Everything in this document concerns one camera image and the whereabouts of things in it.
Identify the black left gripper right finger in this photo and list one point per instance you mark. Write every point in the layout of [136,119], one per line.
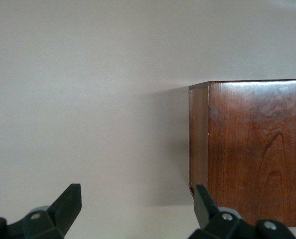
[205,211]

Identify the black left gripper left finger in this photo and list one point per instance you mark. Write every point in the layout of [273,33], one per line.
[63,211]

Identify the dark brown wooden cabinet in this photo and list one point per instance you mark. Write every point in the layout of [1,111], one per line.
[257,149]

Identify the brown table mat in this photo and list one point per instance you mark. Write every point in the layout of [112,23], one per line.
[88,99]

